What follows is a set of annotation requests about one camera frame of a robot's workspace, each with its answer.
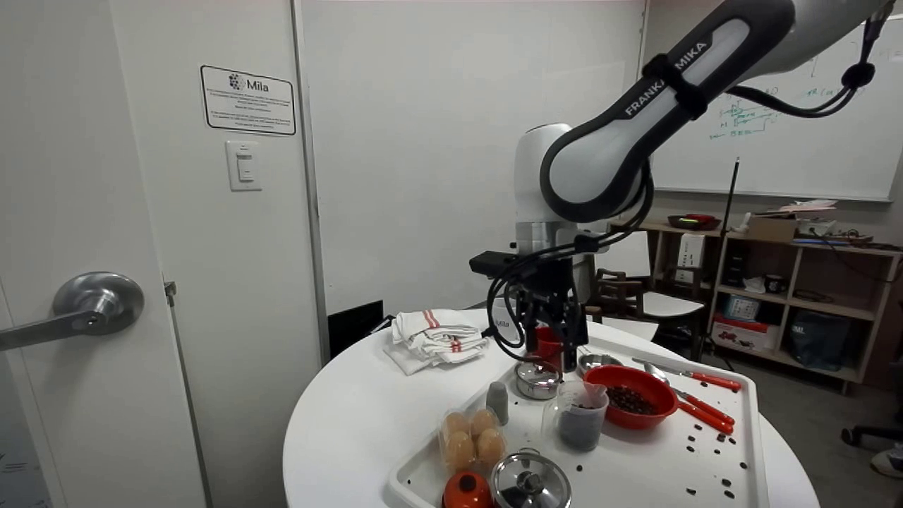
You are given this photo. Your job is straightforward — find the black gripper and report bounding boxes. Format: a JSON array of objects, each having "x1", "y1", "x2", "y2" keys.
[{"x1": 465, "y1": 246, "x2": 597, "y2": 373}]

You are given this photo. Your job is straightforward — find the beige fuzzy toy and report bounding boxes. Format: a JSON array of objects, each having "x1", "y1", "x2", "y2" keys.
[{"x1": 436, "y1": 408, "x2": 507, "y2": 473}]

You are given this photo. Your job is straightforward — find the white light switch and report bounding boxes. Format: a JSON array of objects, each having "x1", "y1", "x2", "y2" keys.
[{"x1": 226, "y1": 141, "x2": 260, "y2": 192}]

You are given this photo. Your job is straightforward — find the wooden shelf unit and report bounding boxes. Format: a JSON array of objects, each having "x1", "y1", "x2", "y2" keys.
[{"x1": 647, "y1": 223, "x2": 899, "y2": 390}]

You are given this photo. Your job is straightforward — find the steel bowl beside red bowl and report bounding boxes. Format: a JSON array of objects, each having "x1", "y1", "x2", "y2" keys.
[{"x1": 575, "y1": 353, "x2": 624, "y2": 373}]

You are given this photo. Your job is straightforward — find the silver door handle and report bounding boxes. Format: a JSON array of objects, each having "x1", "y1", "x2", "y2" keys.
[{"x1": 0, "y1": 271, "x2": 143, "y2": 350}]

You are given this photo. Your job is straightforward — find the red handled knife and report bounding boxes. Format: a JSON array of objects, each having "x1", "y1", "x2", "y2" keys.
[{"x1": 659, "y1": 367, "x2": 743, "y2": 391}]

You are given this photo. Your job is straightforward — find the red handled spoon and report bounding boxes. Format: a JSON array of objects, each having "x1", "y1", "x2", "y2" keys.
[{"x1": 675, "y1": 390, "x2": 734, "y2": 435}]

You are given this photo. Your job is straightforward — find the grey salt shaker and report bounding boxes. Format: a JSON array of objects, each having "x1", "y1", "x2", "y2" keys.
[{"x1": 486, "y1": 380, "x2": 507, "y2": 425}]

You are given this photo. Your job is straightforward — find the small orange object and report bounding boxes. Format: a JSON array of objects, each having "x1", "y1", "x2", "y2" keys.
[{"x1": 443, "y1": 470, "x2": 493, "y2": 508}]

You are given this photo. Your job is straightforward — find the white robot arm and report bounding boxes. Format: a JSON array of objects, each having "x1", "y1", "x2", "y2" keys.
[{"x1": 467, "y1": 0, "x2": 898, "y2": 370}]

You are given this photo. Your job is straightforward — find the small steel cup behind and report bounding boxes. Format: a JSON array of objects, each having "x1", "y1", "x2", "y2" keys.
[{"x1": 514, "y1": 362, "x2": 562, "y2": 401}]

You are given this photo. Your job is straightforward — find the round white table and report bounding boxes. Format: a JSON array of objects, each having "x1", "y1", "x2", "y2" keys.
[{"x1": 283, "y1": 332, "x2": 819, "y2": 508}]

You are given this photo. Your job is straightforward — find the red handled fork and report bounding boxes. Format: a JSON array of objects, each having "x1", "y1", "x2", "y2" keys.
[{"x1": 633, "y1": 359, "x2": 736, "y2": 435}]

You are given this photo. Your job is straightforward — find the white red striped cloth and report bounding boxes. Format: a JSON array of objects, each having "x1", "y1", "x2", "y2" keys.
[{"x1": 384, "y1": 308, "x2": 489, "y2": 376}]

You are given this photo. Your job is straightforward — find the white plastic tray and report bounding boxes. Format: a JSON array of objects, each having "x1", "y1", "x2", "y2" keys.
[{"x1": 384, "y1": 331, "x2": 769, "y2": 508}]

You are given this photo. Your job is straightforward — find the white wall sign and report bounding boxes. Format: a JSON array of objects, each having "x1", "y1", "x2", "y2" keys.
[{"x1": 201, "y1": 65, "x2": 297, "y2": 134}]

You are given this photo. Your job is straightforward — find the black box by wall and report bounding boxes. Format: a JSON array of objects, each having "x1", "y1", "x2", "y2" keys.
[{"x1": 326, "y1": 298, "x2": 384, "y2": 356}]

